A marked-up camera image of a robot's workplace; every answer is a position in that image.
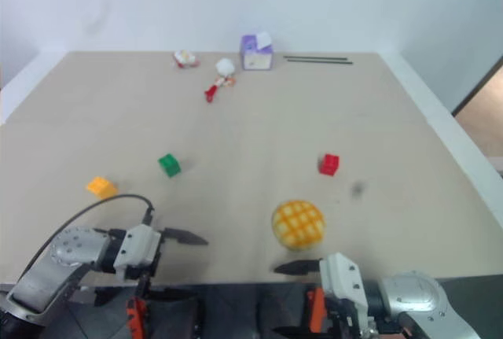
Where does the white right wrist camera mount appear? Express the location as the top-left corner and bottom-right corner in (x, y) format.
(318, 252), (375, 333)

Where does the yellow melon bread toy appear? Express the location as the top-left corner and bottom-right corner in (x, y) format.
(271, 199), (326, 253)

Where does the purple tissue box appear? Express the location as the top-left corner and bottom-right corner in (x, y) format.
(239, 31), (276, 72)

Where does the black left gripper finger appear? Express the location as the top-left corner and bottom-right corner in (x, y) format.
(163, 227), (210, 247)

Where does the white red snack packet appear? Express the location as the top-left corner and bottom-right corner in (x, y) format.
(172, 50), (201, 70)

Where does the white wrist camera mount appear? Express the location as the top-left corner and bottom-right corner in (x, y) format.
(318, 252), (375, 333)
(112, 223), (163, 278)

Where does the yellow toy block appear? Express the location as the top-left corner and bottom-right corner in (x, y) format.
(85, 175), (119, 200)

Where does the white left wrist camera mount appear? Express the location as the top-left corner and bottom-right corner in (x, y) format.
(112, 223), (163, 278)

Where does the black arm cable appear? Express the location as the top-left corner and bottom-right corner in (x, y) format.
(14, 193), (156, 291)

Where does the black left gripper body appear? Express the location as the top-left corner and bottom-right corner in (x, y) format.
(116, 228), (166, 337)

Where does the green toy block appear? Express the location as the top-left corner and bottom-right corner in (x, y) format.
(157, 153), (183, 179)

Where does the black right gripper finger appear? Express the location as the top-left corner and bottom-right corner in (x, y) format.
(273, 258), (322, 276)
(272, 325), (316, 339)

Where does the red toy block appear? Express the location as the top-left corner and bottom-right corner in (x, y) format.
(318, 153), (341, 177)

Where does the thin black rod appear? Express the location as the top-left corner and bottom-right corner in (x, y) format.
(287, 59), (354, 66)

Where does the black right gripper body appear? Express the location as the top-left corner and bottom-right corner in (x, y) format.
(306, 286), (369, 339)

